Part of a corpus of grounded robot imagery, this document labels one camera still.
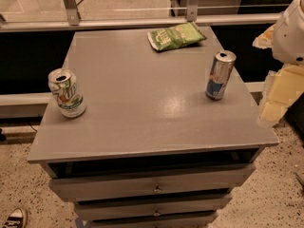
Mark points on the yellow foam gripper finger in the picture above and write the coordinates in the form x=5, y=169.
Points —
x=265, y=39
x=281, y=90

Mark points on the white green 7up can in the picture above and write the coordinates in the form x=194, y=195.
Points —
x=63, y=85

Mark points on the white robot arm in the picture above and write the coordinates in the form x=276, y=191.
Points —
x=286, y=40

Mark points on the blue silver energy drink can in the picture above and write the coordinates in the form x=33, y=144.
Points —
x=220, y=72

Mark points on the green jalapeno chip bag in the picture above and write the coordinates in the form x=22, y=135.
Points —
x=179, y=36

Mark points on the top grey drawer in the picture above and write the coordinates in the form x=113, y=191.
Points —
x=152, y=183

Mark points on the grey drawer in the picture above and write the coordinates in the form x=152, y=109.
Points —
x=151, y=207
x=152, y=183
x=163, y=221

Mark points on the middle grey drawer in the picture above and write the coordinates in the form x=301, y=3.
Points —
x=151, y=207

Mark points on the grey drawer cabinet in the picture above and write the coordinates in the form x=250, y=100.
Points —
x=147, y=111

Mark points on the bottom grey drawer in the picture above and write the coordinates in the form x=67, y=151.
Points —
x=163, y=221

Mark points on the black white sneaker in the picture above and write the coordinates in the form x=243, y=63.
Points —
x=17, y=219

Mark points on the metal railing frame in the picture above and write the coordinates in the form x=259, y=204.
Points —
x=48, y=15

